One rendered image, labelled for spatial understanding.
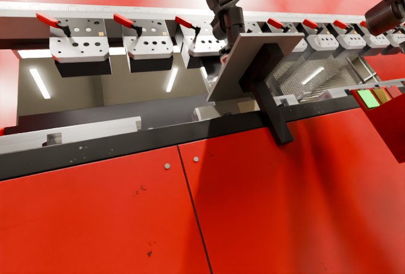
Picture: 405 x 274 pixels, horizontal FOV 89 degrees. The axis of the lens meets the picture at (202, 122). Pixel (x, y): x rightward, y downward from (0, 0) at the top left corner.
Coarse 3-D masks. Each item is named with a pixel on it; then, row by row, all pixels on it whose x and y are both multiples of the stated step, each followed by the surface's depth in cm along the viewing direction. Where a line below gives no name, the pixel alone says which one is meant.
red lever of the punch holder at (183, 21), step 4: (176, 16) 71; (180, 16) 71; (176, 20) 72; (180, 20) 71; (184, 20) 71; (188, 20) 71; (180, 24) 72; (184, 24) 71; (188, 24) 71; (192, 24) 71; (192, 28) 72; (196, 28) 71; (200, 28) 71; (196, 32) 72
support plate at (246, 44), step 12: (240, 36) 43; (252, 36) 44; (264, 36) 45; (276, 36) 46; (288, 36) 48; (300, 36) 49; (240, 48) 46; (252, 48) 48; (288, 48) 52; (228, 60) 49; (240, 60) 50; (252, 60) 52; (228, 72) 54; (240, 72) 55; (216, 84) 57; (228, 84) 59; (216, 96) 64; (228, 96) 66; (240, 96) 69
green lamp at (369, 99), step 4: (360, 92) 48; (364, 92) 49; (368, 92) 49; (364, 96) 48; (368, 96) 48; (372, 96) 49; (364, 100) 47; (368, 100) 48; (372, 100) 48; (368, 104) 47; (372, 104) 47; (376, 104) 48
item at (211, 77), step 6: (204, 60) 74; (210, 60) 75; (216, 60) 76; (204, 66) 73; (210, 66) 74; (216, 66) 75; (222, 66) 75; (204, 72) 73; (210, 72) 73; (216, 72) 73; (210, 78) 72; (216, 78) 73
